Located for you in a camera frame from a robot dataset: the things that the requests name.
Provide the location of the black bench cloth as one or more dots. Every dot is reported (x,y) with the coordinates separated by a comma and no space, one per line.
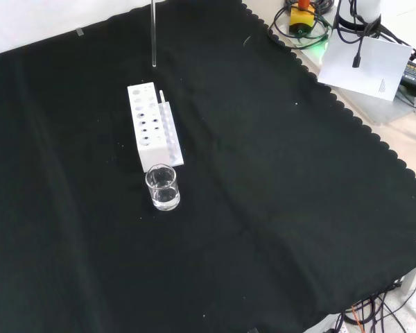
(194,180)

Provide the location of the grey tape strip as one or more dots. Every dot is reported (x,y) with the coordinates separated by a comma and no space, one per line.
(79,32)

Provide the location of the white paper sheet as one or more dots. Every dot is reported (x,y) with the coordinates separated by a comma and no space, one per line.
(365,67)

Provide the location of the clear glass beaker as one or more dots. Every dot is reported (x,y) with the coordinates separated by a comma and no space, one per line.
(162,189)

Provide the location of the clear glass rod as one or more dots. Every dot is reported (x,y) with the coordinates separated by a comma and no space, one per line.
(154,34)

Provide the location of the white test tube rack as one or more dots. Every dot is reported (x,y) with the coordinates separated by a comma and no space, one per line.
(149,132)

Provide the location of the yellow stop button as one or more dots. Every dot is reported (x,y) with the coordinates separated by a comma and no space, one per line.
(301,19)

